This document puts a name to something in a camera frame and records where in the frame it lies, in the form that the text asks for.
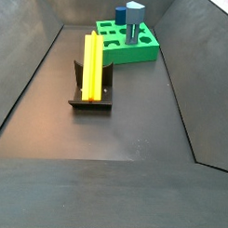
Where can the yellow star-shaped bar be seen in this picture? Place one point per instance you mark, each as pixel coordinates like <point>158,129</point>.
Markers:
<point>92,67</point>

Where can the black curved fixture stand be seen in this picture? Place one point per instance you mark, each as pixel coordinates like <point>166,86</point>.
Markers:
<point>106,101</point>

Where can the green shape sorter board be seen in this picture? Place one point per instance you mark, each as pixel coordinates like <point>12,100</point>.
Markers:
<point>117,51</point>

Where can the dark blue cylinder peg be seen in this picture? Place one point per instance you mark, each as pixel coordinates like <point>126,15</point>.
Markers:
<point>120,16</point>

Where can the light blue rounded-triangle peg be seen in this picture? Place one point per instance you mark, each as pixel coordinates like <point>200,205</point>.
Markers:
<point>134,17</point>

